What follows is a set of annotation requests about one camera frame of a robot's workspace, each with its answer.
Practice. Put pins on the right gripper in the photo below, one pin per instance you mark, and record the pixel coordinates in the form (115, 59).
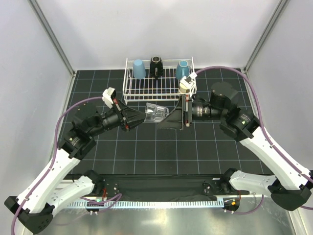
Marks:
(181, 115)

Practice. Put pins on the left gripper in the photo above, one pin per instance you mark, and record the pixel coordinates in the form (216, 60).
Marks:
(127, 117)

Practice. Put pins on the clear glass cup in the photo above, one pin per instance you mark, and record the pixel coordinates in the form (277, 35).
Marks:
(155, 113)

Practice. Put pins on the steel cup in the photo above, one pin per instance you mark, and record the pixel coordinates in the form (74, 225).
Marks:
(186, 85)

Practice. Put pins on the light blue plastic cup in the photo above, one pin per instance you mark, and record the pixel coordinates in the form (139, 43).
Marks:
(139, 71)

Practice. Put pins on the teal flower mug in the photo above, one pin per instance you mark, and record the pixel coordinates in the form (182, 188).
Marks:
(182, 69)

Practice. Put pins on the black white mug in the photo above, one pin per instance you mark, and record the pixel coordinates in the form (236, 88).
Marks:
(156, 67)

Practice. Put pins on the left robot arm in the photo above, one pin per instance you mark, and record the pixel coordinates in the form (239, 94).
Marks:
(36, 207)

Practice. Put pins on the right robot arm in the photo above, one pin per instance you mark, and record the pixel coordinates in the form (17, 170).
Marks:
(290, 184)

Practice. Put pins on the black grid mat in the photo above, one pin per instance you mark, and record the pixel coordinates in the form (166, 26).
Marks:
(200, 149)

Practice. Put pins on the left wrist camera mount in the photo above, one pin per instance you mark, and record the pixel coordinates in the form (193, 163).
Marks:
(108, 96)

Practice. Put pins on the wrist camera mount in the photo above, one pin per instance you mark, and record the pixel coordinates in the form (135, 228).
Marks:
(193, 76)
(108, 96)

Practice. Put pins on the white wire dish rack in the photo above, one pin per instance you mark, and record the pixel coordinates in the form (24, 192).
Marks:
(165, 88)

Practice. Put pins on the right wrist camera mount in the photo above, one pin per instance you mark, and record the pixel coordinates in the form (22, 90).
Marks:
(193, 76)

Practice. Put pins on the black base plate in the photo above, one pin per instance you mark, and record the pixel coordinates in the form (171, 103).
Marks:
(166, 188)

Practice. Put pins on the white cable duct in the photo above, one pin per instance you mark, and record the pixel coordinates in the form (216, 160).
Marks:
(83, 204)

